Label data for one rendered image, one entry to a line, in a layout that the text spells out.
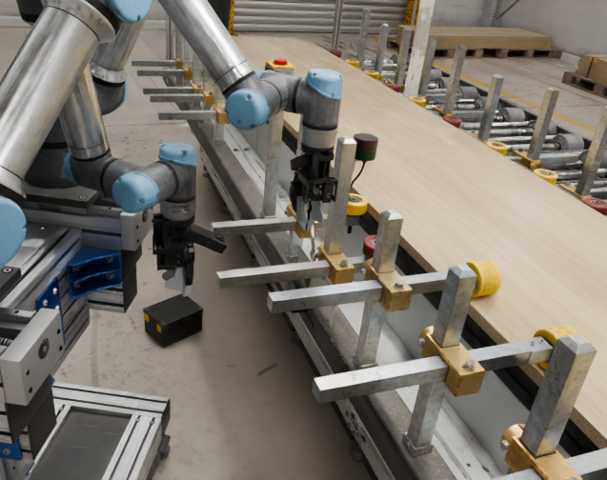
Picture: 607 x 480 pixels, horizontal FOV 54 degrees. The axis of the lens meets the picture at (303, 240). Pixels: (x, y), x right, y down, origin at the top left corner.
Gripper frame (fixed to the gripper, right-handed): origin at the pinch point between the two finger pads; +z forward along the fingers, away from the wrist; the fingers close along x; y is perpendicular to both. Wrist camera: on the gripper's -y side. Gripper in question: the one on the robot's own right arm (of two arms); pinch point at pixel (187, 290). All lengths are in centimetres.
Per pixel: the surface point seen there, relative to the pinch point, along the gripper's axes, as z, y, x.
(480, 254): -8, -73, 10
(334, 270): -3.8, -35.1, 4.0
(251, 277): -2.7, -14.7, 1.4
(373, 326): -0.5, -36.9, 22.7
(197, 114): -2, -27, -124
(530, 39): 52, -641, -647
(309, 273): -2.0, -29.6, 1.4
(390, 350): 20, -53, 9
